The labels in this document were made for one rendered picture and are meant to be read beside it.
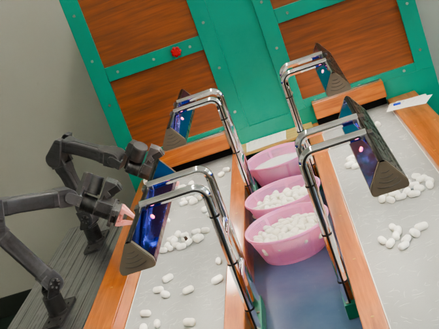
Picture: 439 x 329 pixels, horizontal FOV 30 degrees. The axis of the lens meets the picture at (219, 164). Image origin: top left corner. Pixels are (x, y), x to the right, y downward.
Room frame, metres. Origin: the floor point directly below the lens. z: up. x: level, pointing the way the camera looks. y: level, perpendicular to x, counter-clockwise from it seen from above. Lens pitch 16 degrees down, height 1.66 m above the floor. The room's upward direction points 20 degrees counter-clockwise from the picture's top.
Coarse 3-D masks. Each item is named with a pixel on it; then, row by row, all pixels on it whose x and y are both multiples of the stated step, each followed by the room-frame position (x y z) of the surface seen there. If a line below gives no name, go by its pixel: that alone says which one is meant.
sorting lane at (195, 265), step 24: (216, 168) 3.28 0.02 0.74; (168, 216) 2.89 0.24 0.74; (192, 216) 2.79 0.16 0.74; (192, 240) 2.55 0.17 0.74; (216, 240) 2.48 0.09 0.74; (168, 264) 2.42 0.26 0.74; (192, 264) 2.35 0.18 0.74; (216, 264) 2.28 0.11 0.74; (144, 288) 2.30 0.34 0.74; (168, 288) 2.24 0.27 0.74; (216, 288) 2.12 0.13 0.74; (168, 312) 2.08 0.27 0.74; (192, 312) 2.02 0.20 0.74; (216, 312) 1.97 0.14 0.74
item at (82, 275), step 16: (112, 224) 3.27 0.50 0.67; (64, 240) 3.29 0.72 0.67; (80, 240) 3.21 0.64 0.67; (112, 240) 3.07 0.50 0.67; (64, 256) 3.09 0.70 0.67; (80, 256) 3.02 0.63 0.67; (96, 256) 2.95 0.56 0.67; (64, 272) 2.90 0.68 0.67; (80, 272) 2.84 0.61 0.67; (96, 272) 2.78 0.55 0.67; (64, 288) 2.74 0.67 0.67; (80, 288) 2.68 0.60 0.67; (96, 288) 2.63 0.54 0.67; (32, 304) 2.70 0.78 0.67; (80, 304) 2.54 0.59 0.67; (16, 320) 2.61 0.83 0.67; (32, 320) 2.56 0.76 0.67; (80, 320) 2.41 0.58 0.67
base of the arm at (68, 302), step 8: (56, 296) 2.49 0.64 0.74; (72, 296) 2.61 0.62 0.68; (48, 304) 2.48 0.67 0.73; (56, 304) 2.48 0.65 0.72; (64, 304) 2.50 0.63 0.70; (72, 304) 2.55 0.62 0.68; (48, 312) 2.49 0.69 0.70; (56, 312) 2.48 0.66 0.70; (64, 312) 2.49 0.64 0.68; (48, 320) 2.48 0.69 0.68; (56, 320) 2.46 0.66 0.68; (64, 320) 2.44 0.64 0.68; (48, 328) 2.41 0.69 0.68; (56, 328) 2.41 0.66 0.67
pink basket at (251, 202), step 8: (296, 176) 2.73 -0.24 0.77; (272, 184) 2.75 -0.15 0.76; (280, 184) 2.74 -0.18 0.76; (288, 184) 2.73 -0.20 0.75; (296, 184) 2.72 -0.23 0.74; (304, 184) 2.70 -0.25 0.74; (256, 192) 2.72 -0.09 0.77; (264, 192) 2.73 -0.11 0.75; (272, 192) 2.74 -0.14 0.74; (280, 192) 2.74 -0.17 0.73; (248, 200) 2.67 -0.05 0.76; (256, 200) 2.70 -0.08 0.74; (296, 200) 2.49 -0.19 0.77; (304, 200) 2.51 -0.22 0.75; (248, 208) 2.58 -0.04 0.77; (272, 208) 2.50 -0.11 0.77; (256, 216) 2.57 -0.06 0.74
